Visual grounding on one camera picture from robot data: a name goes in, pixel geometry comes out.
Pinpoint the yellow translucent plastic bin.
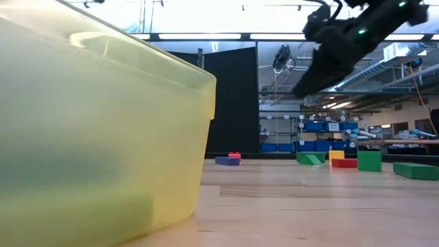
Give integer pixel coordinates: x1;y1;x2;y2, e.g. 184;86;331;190
0;0;218;247

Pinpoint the black folding partition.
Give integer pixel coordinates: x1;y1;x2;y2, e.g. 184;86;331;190
169;47;261;154

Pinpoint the metal shelf rack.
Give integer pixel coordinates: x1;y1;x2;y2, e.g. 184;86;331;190
259;91;361;154

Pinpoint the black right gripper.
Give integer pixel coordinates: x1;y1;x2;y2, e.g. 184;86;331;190
293;29;370;99

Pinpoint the wooden workbench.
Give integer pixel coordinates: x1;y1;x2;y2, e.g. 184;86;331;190
358;139;439;145

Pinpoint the yellow hanging cable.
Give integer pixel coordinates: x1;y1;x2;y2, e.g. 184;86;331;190
407;64;439;137

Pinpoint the purple wooden block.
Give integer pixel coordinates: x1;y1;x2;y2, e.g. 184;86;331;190
215;156;241;167

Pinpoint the black hanging cable reel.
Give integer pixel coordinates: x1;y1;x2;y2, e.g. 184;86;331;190
272;44;296;73

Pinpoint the white ceiling air unit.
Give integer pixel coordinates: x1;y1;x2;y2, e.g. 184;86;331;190
383;43;428;62

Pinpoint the silver ventilation duct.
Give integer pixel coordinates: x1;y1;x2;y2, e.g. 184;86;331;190
329;56;392;92

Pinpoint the green wooden cube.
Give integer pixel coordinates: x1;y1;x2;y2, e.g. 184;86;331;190
357;150;383;172

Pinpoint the wide red wooden block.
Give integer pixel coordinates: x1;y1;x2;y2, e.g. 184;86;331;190
331;158;359;169

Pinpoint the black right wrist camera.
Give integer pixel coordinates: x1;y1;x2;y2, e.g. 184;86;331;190
303;5;333;40

